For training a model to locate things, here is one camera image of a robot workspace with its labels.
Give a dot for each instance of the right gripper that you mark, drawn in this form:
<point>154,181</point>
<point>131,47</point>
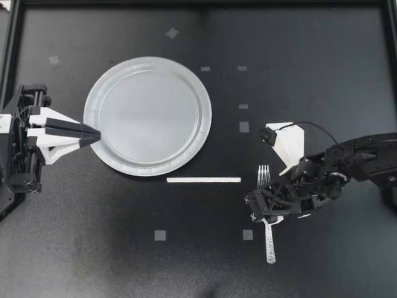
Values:
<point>288,198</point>

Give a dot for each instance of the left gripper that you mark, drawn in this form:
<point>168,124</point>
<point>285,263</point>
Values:
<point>31,174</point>

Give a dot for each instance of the silver fork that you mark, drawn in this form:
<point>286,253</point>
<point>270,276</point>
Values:
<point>270,245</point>

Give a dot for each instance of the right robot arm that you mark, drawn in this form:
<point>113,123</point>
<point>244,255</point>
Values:
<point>369,158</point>

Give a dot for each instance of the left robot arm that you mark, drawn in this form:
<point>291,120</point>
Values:
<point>7,192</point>

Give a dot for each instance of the grey round plate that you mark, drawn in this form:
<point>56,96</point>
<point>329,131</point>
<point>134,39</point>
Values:
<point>149,118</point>

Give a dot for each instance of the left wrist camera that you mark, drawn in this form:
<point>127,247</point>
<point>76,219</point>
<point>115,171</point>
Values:
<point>4,124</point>

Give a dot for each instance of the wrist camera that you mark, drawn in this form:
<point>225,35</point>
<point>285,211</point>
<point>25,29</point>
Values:
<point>4,124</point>
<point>291,142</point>

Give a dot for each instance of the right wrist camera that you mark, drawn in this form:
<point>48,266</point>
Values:
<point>291,142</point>

